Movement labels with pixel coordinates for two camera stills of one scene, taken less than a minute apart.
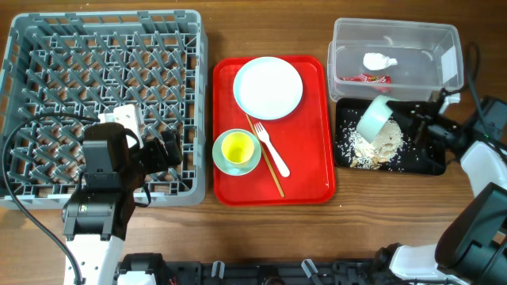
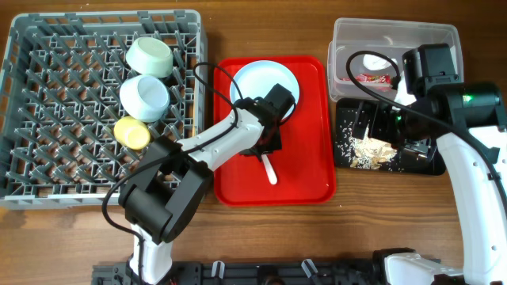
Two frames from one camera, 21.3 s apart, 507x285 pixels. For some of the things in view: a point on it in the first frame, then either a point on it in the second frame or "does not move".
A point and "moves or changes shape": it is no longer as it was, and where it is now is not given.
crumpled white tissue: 375,61 does not move
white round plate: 268,88 does not move
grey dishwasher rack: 60,70 does not move
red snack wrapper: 365,77 does not move
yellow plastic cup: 238,147 moves or changes shape
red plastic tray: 305,140 does not move
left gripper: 161,161 -> 276,145
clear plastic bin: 405,60 does not move
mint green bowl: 374,116 moves or changes shape
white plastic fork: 264,137 -> 270,171
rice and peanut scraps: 387,146 does not move
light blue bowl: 236,169 -> 144,97
